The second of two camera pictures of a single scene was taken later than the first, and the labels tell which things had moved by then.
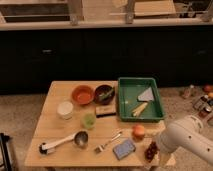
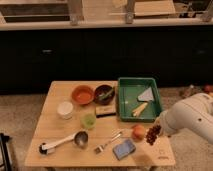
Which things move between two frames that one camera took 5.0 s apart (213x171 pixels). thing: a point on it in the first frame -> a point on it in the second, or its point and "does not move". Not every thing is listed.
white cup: (64, 110) does not move
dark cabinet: (177, 57) does not move
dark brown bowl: (104, 94) does not move
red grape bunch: (151, 151) -> (152, 134)
